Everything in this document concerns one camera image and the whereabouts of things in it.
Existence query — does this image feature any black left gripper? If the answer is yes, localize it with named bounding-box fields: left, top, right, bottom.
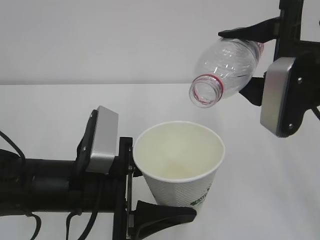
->
left=112, top=137, right=197, bottom=240

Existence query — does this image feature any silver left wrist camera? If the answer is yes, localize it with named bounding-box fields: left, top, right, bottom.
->
left=74, top=105, right=119, bottom=176

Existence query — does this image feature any clear plastic water bottle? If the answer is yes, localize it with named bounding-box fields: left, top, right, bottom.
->
left=188, top=37, right=264, bottom=108

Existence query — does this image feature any white paper cup green logo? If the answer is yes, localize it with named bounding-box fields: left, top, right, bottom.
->
left=132, top=120, right=226, bottom=212

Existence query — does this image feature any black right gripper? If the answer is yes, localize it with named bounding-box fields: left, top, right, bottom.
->
left=218, top=0, right=320, bottom=106

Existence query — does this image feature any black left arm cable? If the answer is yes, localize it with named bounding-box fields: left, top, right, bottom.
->
left=0, top=129, right=103, bottom=240

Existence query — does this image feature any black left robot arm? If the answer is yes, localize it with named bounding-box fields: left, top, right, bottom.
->
left=0, top=137, right=197, bottom=240

